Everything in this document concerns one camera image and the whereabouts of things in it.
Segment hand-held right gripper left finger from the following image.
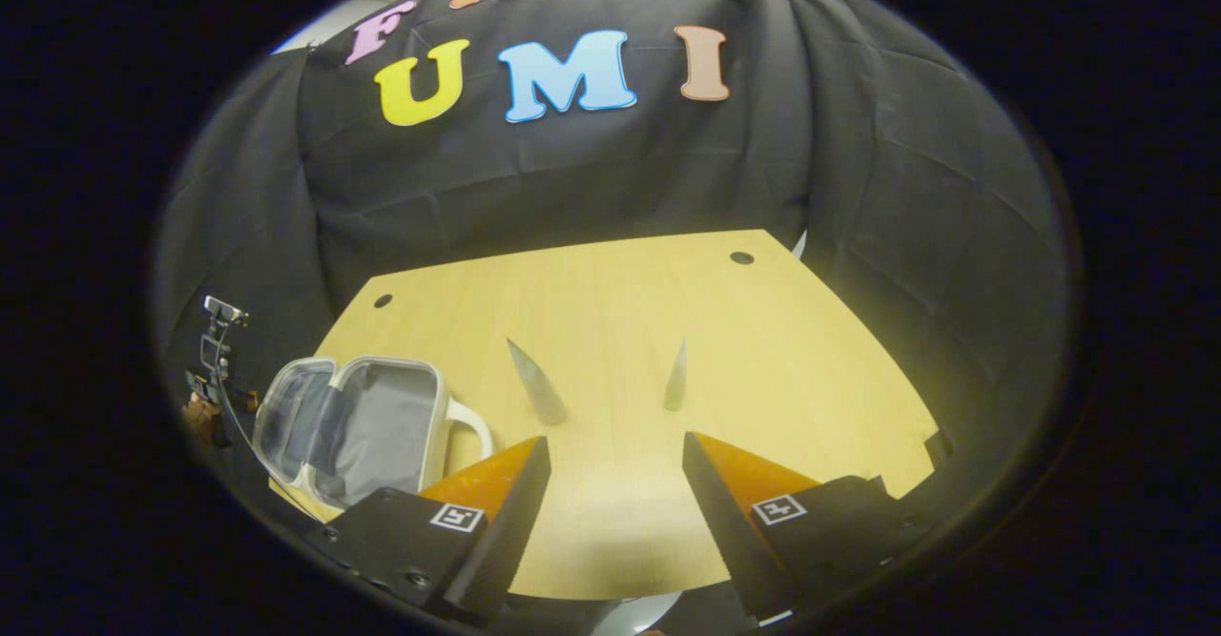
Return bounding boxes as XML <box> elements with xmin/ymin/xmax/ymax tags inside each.
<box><xmin>303</xmin><ymin>436</ymin><xmax>554</xmax><ymax>624</ymax></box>

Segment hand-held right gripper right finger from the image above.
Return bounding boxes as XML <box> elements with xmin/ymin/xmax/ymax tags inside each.
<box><xmin>680</xmin><ymin>431</ymin><xmax>919</xmax><ymax>624</ymax></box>

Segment wide white green tube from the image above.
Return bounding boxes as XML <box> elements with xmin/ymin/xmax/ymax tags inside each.
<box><xmin>506</xmin><ymin>338</ymin><xmax>569</xmax><ymax>425</ymax></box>

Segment white suitcase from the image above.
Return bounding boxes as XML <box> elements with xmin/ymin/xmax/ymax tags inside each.
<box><xmin>252</xmin><ymin>355</ymin><xmax>494</xmax><ymax>513</ymax></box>

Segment black backdrop cloth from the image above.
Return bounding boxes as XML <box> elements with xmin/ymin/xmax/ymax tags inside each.
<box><xmin>153</xmin><ymin>0</ymin><xmax>1079</xmax><ymax>542</ymax></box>

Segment thin gripper cable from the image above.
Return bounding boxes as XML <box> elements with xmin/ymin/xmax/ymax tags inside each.
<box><xmin>216</xmin><ymin>326</ymin><xmax>321</xmax><ymax>524</ymax></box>

